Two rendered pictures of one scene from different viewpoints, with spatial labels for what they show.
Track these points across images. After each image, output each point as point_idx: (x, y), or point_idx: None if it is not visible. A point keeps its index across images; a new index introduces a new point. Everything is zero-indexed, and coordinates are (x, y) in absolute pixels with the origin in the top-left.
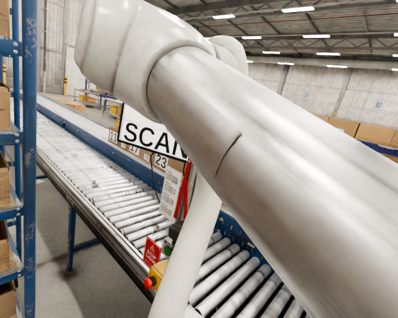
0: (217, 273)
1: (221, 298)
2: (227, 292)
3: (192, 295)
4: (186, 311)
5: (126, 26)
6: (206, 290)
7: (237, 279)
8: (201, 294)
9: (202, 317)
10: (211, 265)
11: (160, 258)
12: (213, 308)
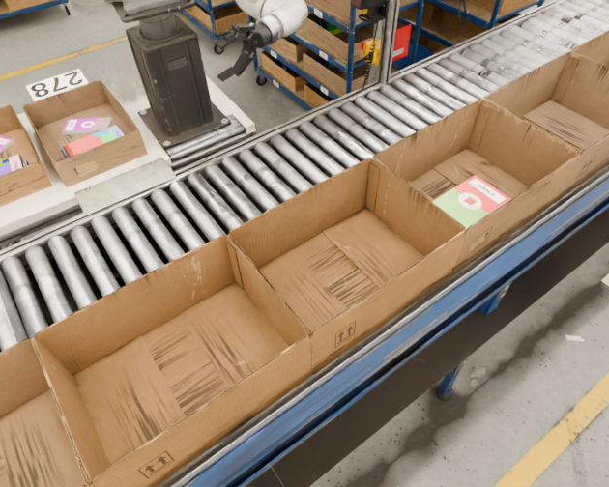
0: (409, 114)
1: (375, 115)
2: (385, 121)
3: (375, 93)
4: (294, 0)
5: None
6: (385, 105)
7: (404, 129)
8: (379, 101)
9: (292, 8)
10: (423, 111)
11: (425, 77)
12: (365, 111)
